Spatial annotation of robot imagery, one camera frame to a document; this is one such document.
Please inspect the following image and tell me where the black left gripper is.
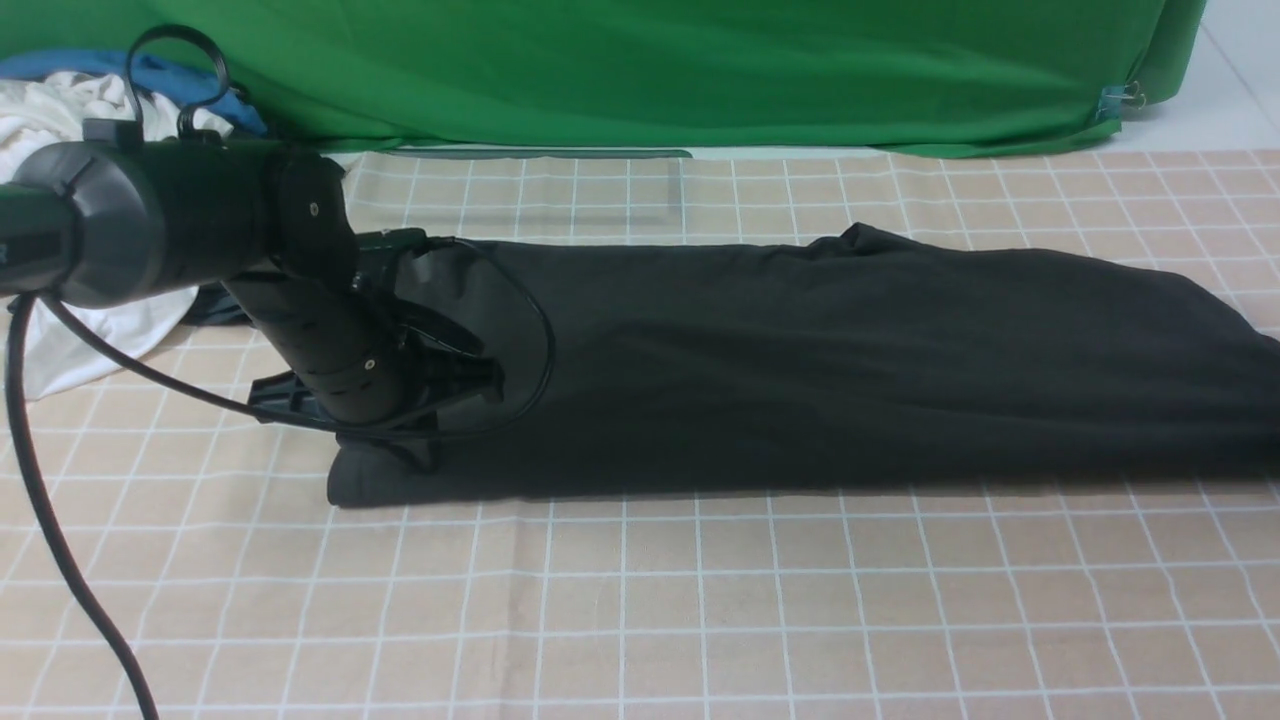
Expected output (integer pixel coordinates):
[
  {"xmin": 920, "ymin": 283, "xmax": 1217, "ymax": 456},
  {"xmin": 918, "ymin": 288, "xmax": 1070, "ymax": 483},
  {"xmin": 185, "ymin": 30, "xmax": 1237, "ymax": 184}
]
[{"xmin": 223, "ymin": 272, "xmax": 506, "ymax": 427}]

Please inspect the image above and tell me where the dark gray long-sleeved shirt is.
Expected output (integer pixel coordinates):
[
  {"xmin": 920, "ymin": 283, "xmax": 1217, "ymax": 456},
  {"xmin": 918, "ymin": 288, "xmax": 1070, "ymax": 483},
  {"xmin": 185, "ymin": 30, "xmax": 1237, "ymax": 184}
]
[{"xmin": 326, "ymin": 224, "xmax": 1279, "ymax": 509}]

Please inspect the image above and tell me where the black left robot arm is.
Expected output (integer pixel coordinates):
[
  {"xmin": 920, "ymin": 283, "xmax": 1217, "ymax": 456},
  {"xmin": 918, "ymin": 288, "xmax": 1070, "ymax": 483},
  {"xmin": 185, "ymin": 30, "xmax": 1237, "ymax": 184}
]
[{"xmin": 1, "ymin": 140, "xmax": 503, "ymax": 430}]

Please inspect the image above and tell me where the dark gray crumpled garment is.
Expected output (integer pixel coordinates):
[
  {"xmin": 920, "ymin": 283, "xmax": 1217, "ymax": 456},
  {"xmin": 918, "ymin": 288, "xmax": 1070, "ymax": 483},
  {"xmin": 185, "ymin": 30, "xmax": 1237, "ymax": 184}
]
[{"xmin": 180, "ymin": 284, "xmax": 253, "ymax": 328}]

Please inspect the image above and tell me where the blue crumpled garment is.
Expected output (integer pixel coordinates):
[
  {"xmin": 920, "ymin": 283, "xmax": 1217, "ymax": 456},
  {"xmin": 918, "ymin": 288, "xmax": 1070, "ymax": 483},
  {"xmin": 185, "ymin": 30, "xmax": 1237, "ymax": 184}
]
[{"xmin": 1, "ymin": 47, "xmax": 268, "ymax": 137}]

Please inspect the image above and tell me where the green backdrop cloth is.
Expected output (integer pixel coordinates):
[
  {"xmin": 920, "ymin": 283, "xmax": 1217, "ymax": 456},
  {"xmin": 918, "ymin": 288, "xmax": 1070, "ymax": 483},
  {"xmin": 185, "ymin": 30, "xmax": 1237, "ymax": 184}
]
[{"xmin": 3, "ymin": 1, "xmax": 1204, "ymax": 159}]

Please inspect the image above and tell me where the white crumpled garment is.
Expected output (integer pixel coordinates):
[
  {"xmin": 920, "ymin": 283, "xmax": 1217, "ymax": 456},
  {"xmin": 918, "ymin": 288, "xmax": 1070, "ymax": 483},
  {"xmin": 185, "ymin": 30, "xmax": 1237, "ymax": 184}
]
[{"xmin": 1, "ymin": 70, "xmax": 197, "ymax": 400}]

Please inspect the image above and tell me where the metal binder clip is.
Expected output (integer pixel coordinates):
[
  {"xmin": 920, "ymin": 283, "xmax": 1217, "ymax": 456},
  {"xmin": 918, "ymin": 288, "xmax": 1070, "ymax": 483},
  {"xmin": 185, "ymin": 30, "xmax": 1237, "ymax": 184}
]
[{"xmin": 1094, "ymin": 81, "xmax": 1147, "ymax": 123}]

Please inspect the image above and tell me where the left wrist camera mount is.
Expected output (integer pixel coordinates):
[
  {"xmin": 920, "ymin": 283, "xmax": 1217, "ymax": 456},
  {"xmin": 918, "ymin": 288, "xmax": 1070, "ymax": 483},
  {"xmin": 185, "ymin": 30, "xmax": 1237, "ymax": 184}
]
[{"xmin": 349, "ymin": 228, "xmax": 433, "ymax": 296}]

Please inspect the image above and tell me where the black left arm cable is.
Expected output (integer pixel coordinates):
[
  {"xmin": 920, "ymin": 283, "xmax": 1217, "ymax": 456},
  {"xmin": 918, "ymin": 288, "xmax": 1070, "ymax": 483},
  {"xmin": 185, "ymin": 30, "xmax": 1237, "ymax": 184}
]
[{"xmin": 5, "ymin": 26, "xmax": 557, "ymax": 720}]

